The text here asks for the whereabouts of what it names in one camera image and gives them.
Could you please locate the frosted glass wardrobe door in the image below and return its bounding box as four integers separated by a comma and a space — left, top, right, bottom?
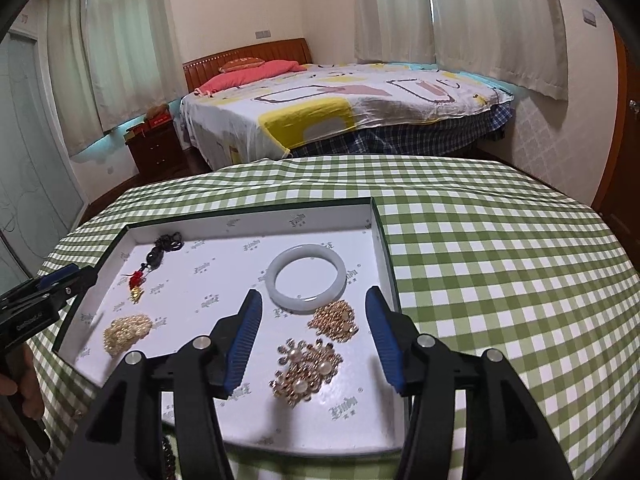
0, 30, 86, 301

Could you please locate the narrow white curtain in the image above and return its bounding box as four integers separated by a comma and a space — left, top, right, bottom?
352, 0, 436, 63
42, 0, 101, 156

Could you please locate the blue plaid bed skirt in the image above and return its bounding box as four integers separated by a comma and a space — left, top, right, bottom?
287, 105, 513, 158

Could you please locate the dark wooden nightstand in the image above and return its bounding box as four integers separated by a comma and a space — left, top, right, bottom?
125, 120, 188, 183

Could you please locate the pink pillow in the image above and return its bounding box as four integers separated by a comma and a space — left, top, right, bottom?
196, 59, 307, 96

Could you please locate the brown wooden door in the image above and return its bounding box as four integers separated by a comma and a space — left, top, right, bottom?
590, 25, 640, 246

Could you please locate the person's left hand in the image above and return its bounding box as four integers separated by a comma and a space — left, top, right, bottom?
0, 360, 42, 423

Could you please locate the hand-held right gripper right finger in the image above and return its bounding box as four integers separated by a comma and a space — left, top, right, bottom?
364, 285, 576, 480

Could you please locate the wooden bed headboard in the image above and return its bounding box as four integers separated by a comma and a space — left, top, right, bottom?
182, 37, 313, 93

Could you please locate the dark green shallow box tray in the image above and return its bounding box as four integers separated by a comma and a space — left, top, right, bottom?
51, 196, 416, 458

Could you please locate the red knot gold charm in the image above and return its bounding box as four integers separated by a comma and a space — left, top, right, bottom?
120, 232, 186, 306

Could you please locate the rose gold chain necklace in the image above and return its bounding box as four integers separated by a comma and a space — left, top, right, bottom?
306, 301, 360, 343

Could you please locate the brown wooden bead bracelet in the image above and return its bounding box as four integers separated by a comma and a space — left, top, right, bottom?
161, 435, 177, 480

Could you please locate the green checked tablecloth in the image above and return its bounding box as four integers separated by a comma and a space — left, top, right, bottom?
22, 154, 640, 480

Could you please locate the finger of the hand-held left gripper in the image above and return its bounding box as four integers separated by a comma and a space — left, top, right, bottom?
30, 262, 81, 292
50, 266, 99, 307

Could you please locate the patterned white bedsheet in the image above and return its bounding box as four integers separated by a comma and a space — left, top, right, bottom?
179, 62, 513, 171

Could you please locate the yellow gold chain necklace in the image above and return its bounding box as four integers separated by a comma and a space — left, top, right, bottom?
102, 312, 153, 357

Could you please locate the pearl and gold brooch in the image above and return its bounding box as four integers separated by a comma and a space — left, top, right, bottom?
270, 337, 343, 402

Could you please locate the small reddish brown cushion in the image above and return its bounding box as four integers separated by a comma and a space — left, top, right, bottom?
220, 56, 266, 72

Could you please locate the white jade bangle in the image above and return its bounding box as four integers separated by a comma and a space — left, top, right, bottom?
267, 243, 347, 315

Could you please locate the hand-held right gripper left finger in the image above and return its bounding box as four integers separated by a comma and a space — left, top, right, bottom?
55, 287, 264, 480

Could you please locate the wide white curtain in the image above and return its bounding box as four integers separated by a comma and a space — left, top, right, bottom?
82, 0, 176, 133
425, 0, 571, 101

